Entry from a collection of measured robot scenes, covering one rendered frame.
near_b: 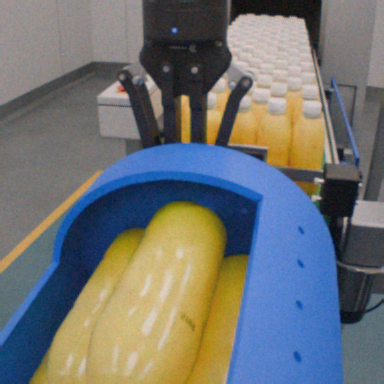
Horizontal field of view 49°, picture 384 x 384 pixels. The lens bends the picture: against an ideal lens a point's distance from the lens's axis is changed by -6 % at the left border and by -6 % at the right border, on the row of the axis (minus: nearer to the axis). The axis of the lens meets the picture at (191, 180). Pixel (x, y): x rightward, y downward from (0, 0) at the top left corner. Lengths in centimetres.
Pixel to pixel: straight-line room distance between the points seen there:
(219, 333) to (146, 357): 8
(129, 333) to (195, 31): 23
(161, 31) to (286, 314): 24
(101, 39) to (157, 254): 543
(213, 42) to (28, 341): 32
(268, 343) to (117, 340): 9
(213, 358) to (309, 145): 68
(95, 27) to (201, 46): 534
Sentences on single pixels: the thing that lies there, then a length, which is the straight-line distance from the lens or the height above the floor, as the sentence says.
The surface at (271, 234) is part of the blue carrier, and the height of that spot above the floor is 121.
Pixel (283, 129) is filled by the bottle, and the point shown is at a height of 106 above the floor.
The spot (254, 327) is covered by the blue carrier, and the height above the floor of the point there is 122.
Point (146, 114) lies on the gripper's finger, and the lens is 42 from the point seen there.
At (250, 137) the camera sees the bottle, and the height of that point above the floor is 103.
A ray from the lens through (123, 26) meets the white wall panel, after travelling 553.
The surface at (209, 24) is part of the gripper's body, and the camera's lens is 37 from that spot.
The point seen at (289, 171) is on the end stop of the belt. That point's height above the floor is 97.
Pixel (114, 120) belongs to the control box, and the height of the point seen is 104.
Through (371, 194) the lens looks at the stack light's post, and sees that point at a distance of 133.
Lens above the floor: 139
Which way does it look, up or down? 28 degrees down
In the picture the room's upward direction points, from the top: straight up
